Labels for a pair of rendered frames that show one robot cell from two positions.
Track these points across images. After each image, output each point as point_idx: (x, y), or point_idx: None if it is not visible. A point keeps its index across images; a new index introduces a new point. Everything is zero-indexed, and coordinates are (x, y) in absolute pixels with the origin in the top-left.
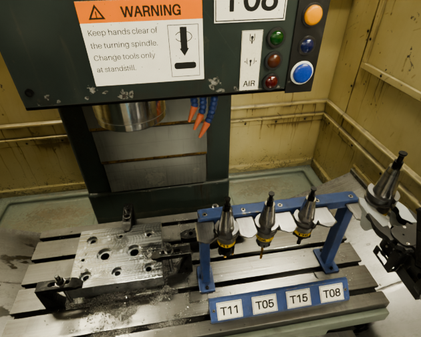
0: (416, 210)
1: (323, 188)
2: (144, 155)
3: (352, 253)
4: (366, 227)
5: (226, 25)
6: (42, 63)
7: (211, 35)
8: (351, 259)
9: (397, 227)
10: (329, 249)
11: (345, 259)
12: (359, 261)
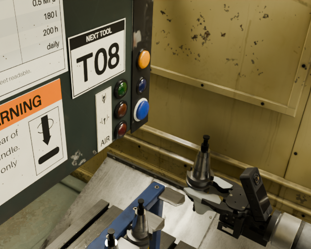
0: (184, 166)
1: (93, 186)
2: None
3: (166, 236)
4: (203, 211)
5: (82, 95)
6: None
7: (70, 111)
8: (169, 243)
9: (228, 198)
10: (153, 247)
11: (165, 246)
12: (174, 240)
